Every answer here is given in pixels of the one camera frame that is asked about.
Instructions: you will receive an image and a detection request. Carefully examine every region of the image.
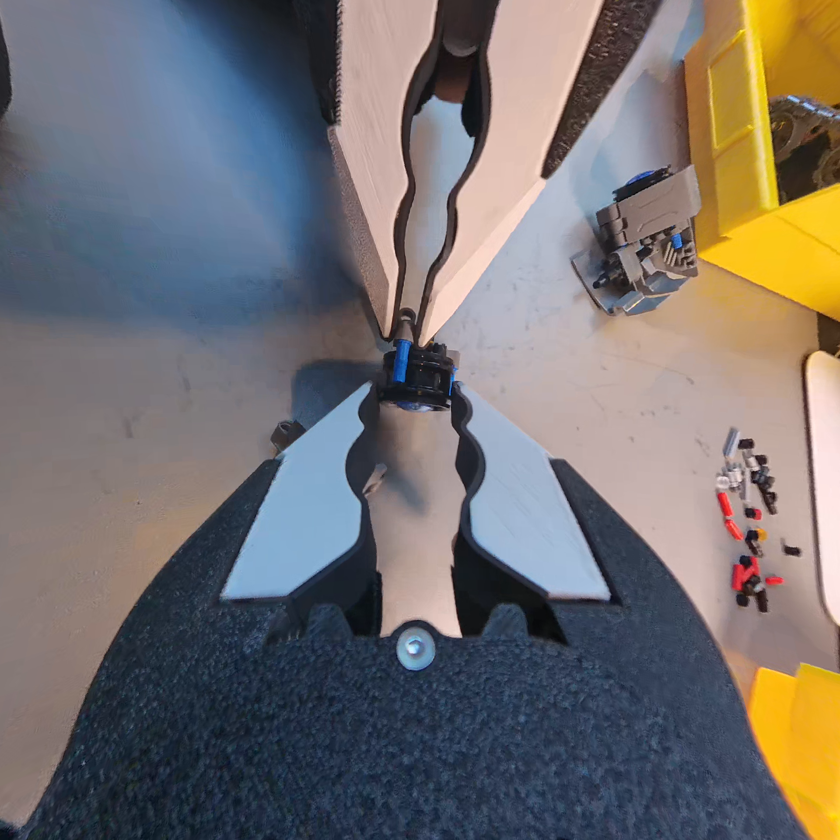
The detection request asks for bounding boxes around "yellow plastic storage bin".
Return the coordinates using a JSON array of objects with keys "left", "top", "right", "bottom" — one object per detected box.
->
[
  {"left": 747, "top": 663, "right": 840, "bottom": 840},
  {"left": 682, "top": 0, "right": 840, "bottom": 322}
]

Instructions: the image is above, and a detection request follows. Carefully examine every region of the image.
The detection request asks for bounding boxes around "grey brick head assembly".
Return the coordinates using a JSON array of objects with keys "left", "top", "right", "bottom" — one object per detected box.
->
[{"left": 571, "top": 164, "right": 702, "bottom": 317}]

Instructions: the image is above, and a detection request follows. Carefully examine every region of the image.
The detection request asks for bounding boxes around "pile of small brick parts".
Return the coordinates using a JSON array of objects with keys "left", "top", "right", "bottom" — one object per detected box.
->
[{"left": 714, "top": 428, "right": 803, "bottom": 614}]

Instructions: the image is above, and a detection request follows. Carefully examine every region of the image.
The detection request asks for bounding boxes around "black round toy lens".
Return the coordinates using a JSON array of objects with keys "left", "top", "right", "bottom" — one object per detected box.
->
[{"left": 377, "top": 341, "right": 460, "bottom": 416}]

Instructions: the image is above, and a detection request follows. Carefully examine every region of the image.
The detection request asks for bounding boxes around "yellow toy tracked robot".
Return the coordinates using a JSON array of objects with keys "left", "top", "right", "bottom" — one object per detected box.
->
[{"left": 768, "top": 95, "right": 840, "bottom": 204}]

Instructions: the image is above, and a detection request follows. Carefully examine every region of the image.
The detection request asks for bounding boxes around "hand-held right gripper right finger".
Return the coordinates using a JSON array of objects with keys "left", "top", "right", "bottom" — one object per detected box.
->
[{"left": 451, "top": 382, "right": 613, "bottom": 637}]

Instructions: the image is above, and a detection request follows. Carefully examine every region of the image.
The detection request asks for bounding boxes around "white flat pad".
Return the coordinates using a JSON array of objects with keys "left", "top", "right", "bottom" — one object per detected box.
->
[{"left": 804, "top": 350, "right": 840, "bottom": 627}]

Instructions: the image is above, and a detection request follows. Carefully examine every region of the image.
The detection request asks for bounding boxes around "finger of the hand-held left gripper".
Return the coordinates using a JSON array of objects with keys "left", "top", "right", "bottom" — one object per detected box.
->
[
  {"left": 327, "top": 0, "right": 442, "bottom": 341},
  {"left": 416, "top": 0, "right": 605, "bottom": 347}
]

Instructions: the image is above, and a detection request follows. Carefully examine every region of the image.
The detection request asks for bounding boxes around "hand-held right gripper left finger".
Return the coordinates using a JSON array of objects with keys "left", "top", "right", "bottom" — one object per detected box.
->
[{"left": 220, "top": 381, "right": 382, "bottom": 636}]

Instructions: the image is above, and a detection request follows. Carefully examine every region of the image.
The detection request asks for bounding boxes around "grey curved brick panel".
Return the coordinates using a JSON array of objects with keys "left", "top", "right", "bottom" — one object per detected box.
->
[{"left": 272, "top": 420, "right": 388, "bottom": 497}]

